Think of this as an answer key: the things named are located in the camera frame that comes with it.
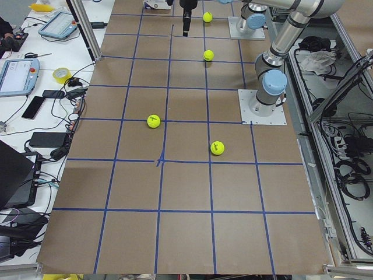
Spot teach pendant near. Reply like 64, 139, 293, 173
1, 58, 40, 97

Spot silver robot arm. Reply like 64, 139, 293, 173
241, 1, 344, 117
237, 2, 267, 33

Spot tennis ball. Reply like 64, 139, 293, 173
203, 12, 213, 23
203, 50, 214, 62
147, 114, 161, 128

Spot black power adapter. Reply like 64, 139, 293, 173
29, 132, 66, 148

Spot white cloth rag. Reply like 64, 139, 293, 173
300, 51, 336, 75

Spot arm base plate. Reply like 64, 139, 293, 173
228, 16, 265, 40
238, 89, 287, 125

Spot tennis ball base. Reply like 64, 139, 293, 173
210, 141, 225, 156

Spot aluminium frame post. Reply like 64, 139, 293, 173
66, 0, 102, 62

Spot tennis ball near left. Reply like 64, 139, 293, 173
147, 114, 161, 128

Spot teach pendant far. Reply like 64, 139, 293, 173
38, 12, 77, 40

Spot black laptop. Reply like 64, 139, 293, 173
1, 142, 41, 210

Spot yellow tape roll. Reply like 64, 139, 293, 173
52, 67, 72, 85

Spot tennis ball centre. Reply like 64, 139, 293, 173
203, 50, 214, 62

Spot teach pendant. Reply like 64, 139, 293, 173
38, 12, 77, 40
1, 58, 40, 97

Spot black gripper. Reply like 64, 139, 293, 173
179, 0, 198, 37

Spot black smartphone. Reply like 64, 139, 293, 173
22, 96, 45, 120

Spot tennis ball right side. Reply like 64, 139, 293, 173
203, 12, 213, 23

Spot small black power brick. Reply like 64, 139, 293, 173
90, 22, 107, 29

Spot scissors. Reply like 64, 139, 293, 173
24, 52, 51, 58

